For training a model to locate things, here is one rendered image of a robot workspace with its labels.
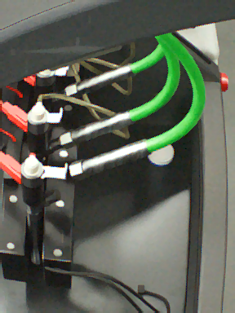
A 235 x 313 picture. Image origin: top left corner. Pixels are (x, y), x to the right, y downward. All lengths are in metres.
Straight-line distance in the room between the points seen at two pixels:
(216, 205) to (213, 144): 0.11
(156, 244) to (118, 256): 0.06
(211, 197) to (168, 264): 0.13
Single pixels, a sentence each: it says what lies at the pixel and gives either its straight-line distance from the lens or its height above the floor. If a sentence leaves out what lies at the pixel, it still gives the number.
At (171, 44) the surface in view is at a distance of 0.90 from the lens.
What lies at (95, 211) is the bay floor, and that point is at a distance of 1.38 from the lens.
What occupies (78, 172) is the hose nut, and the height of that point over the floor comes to 1.12.
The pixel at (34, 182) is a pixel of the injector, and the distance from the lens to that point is 1.08.
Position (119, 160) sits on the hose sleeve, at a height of 1.14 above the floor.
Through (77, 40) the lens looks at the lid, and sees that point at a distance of 0.40.
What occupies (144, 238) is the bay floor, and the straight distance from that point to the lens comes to 1.36.
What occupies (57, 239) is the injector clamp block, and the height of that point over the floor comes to 0.98.
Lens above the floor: 1.96
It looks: 52 degrees down
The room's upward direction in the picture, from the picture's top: 6 degrees clockwise
